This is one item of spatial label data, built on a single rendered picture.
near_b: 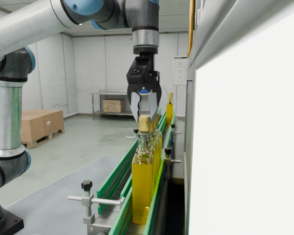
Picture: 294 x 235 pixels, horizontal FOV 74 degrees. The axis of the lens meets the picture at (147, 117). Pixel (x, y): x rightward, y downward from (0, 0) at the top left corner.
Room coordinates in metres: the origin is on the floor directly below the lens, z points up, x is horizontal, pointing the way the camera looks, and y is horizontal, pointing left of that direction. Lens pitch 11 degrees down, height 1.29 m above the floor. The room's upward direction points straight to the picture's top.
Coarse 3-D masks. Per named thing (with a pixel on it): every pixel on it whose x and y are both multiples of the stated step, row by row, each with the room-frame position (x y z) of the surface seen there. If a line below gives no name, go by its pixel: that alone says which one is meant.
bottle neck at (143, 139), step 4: (140, 136) 0.50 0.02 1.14; (144, 136) 0.50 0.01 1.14; (140, 140) 0.50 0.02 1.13; (144, 140) 0.50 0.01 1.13; (140, 144) 0.50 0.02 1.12; (144, 144) 0.50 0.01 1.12; (140, 148) 0.50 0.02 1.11; (144, 148) 0.50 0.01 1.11; (140, 152) 0.50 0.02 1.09; (144, 152) 0.50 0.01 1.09
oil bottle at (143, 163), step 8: (136, 152) 0.51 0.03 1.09; (136, 160) 0.49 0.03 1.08; (144, 160) 0.49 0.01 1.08; (152, 160) 0.50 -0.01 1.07; (136, 168) 0.49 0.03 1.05; (144, 168) 0.49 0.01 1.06; (152, 168) 0.50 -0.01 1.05; (136, 176) 0.49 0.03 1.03; (144, 176) 0.49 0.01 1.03; (152, 176) 0.50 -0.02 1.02; (136, 184) 0.49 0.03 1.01; (144, 184) 0.49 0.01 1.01; (152, 184) 0.50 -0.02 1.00; (136, 192) 0.49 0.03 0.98; (144, 192) 0.49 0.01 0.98; (152, 192) 0.50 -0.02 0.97; (136, 200) 0.49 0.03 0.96; (144, 200) 0.49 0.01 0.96; (136, 208) 0.49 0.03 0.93; (144, 208) 0.49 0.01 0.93; (136, 216) 0.49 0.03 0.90; (144, 216) 0.49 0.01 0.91
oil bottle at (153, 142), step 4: (152, 140) 0.62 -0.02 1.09; (152, 144) 0.61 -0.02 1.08; (156, 144) 0.63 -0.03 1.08; (156, 148) 0.62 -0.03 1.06; (156, 152) 0.62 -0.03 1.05; (156, 156) 0.62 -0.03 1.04; (156, 160) 0.62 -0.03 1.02; (156, 164) 0.62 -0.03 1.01; (156, 168) 0.62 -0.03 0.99; (156, 172) 0.62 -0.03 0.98; (156, 176) 0.62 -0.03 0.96; (156, 180) 0.63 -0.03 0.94
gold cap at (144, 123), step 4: (140, 116) 0.56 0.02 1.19; (144, 116) 0.56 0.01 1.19; (148, 116) 0.56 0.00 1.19; (140, 120) 0.55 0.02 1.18; (144, 120) 0.54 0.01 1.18; (148, 120) 0.55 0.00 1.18; (140, 124) 0.55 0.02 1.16; (144, 124) 0.54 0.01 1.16; (148, 124) 0.55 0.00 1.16; (140, 128) 0.55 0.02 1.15; (144, 128) 0.54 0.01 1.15; (148, 128) 0.55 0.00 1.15
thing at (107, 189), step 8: (160, 112) 2.19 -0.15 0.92; (136, 144) 1.00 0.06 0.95; (128, 152) 0.84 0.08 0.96; (120, 160) 0.75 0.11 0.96; (128, 160) 0.85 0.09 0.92; (120, 168) 0.72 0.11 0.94; (112, 176) 0.63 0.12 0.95; (120, 176) 0.72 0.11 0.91; (104, 184) 0.56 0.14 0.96; (112, 184) 0.64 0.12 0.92; (104, 192) 0.56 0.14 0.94; (112, 192) 0.63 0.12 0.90; (104, 208) 0.55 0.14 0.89
